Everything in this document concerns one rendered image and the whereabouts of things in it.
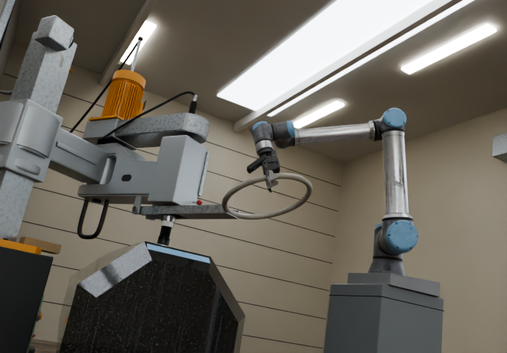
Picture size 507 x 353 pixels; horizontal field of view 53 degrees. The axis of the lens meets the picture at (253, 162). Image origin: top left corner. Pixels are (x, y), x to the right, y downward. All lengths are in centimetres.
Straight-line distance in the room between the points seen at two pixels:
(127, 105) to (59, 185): 439
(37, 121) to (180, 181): 86
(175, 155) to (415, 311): 156
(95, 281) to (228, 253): 628
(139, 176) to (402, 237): 160
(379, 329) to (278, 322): 663
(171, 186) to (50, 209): 500
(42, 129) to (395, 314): 210
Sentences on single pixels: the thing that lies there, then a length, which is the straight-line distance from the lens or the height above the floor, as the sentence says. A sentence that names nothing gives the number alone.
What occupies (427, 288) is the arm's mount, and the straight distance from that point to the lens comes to 265.
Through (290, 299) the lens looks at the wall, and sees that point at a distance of 913.
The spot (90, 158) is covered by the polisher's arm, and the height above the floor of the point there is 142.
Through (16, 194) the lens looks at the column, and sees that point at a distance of 306.
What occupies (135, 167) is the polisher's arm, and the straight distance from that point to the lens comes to 324.
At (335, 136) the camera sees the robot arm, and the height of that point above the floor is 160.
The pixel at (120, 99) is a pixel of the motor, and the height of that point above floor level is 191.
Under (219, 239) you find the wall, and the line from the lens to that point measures 852.
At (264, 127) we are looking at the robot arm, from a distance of 260.
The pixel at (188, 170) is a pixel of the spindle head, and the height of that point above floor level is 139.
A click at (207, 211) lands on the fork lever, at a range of 281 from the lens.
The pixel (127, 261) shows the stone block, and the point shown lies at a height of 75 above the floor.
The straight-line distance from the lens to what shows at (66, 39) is 325.
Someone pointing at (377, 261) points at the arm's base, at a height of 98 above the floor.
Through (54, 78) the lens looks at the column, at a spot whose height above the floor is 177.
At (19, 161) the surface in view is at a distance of 302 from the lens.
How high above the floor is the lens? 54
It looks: 18 degrees up
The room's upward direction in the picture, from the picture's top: 10 degrees clockwise
